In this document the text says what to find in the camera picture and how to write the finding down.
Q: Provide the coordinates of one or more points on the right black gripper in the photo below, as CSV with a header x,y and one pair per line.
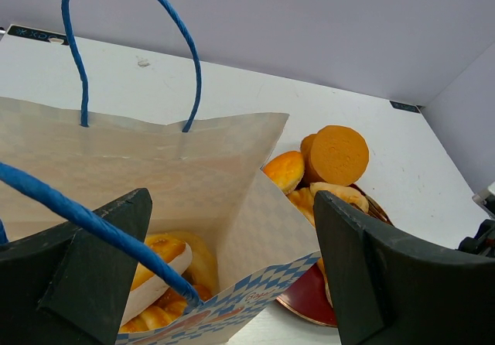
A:
x,y
482,243

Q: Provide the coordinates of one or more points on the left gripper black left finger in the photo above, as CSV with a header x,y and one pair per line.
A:
x,y
63,286

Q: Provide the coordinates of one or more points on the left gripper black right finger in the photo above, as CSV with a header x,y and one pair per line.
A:
x,y
390,287

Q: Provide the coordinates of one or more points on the long orange bread loaf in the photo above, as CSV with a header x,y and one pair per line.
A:
x,y
183,262

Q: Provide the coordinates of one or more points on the tan croissant bread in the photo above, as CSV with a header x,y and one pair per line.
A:
x,y
340,198

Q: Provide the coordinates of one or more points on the orange round bun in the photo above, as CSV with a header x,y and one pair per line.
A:
x,y
335,154
286,170

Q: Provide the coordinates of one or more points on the paper bag with blue checks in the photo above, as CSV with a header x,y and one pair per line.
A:
x,y
122,180

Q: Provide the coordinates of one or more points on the dark red round plate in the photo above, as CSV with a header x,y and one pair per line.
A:
x,y
309,297

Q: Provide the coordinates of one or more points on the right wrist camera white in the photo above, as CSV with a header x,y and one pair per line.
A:
x,y
486,199

